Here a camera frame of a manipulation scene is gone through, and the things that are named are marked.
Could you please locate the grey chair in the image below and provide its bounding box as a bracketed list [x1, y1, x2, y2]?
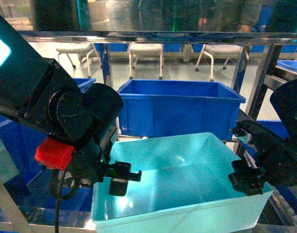
[127, 43, 164, 80]

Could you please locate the stainless left shelf rack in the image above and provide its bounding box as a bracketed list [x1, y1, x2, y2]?
[0, 17, 297, 233]

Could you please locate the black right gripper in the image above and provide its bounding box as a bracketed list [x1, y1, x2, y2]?
[228, 160, 268, 196]

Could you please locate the blue bin far left middle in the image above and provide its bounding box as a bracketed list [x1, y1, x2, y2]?
[73, 78, 96, 92]

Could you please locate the blue bin behind teal bin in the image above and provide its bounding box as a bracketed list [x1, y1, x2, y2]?
[118, 80, 246, 141]

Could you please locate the teal plastic bin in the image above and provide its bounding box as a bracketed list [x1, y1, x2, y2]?
[91, 133, 273, 233]

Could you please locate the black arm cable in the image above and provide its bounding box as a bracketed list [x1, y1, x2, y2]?
[49, 168, 81, 233]

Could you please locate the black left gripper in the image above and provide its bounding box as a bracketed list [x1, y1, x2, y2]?
[66, 138, 142, 196]

